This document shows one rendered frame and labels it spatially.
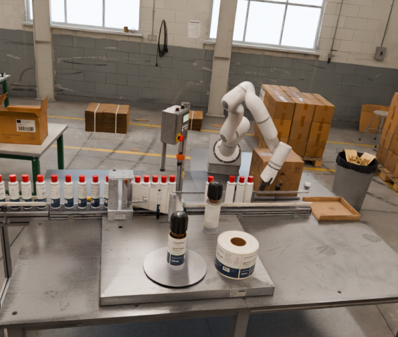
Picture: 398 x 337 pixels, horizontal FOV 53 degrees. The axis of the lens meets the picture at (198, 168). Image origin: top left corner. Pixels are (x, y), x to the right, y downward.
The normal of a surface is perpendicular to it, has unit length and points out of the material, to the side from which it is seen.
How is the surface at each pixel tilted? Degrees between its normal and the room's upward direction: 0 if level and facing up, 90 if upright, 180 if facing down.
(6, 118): 91
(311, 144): 89
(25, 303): 0
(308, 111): 90
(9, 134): 89
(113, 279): 0
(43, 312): 0
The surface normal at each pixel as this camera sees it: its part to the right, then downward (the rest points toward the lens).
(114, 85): 0.01, 0.40
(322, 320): 0.09, -0.91
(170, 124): -0.40, 0.33
